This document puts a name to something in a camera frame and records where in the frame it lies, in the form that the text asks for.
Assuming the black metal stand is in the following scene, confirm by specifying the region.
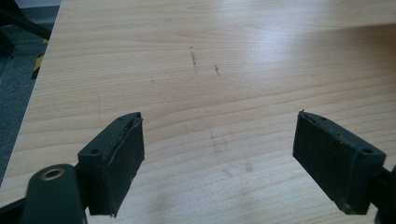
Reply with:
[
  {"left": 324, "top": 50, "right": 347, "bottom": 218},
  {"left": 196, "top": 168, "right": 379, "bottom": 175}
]
[{"left": 0, "top": 0, "right": 52, "bottom": 58}]

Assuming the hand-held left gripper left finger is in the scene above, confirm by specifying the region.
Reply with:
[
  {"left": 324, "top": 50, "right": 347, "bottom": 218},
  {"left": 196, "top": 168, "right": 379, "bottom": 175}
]
[{"left": 77, "top": 111, "right": 146, "bottom": 218}]

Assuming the yellow black striped tape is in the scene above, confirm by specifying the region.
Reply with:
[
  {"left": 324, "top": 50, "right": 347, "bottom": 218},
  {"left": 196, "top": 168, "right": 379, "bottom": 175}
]
[{"left": 30, "top": 38, "right": 50, "bottom": 80}]

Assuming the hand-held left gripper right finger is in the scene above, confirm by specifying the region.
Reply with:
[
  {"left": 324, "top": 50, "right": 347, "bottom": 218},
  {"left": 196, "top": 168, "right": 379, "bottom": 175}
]
[{"left": 291, "top": 109, "right": 388, "bottom": 216}]

